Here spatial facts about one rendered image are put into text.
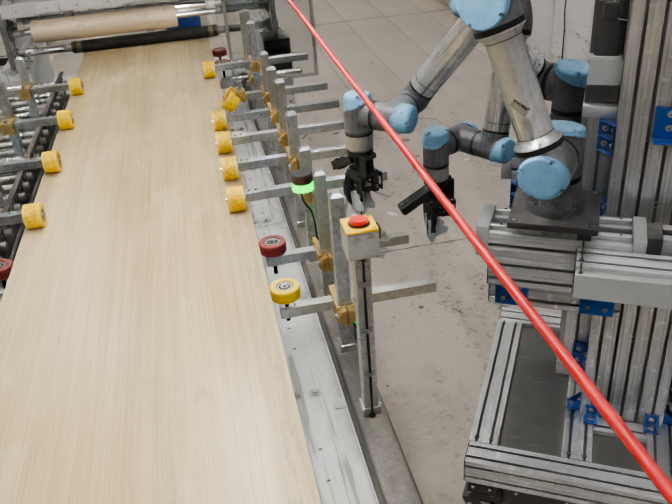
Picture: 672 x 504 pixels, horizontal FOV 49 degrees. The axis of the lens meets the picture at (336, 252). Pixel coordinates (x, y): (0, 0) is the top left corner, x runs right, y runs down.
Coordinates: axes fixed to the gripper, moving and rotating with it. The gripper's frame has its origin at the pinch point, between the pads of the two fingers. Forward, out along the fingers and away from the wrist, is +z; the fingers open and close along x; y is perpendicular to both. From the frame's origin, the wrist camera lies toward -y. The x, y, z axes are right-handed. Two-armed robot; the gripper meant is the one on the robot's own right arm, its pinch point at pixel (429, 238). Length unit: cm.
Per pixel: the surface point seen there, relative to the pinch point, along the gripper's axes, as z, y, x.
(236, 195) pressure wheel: -14, -56, 22
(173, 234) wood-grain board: -7, -77, 15
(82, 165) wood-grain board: -7, -110, 82
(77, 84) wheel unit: -13, -118, 171
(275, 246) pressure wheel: -8.1, -47.5, -3.7
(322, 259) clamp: -3.8, -34.8, -8.1
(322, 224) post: -14.0, -33.6, -5.9
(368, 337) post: -11, -33, -58
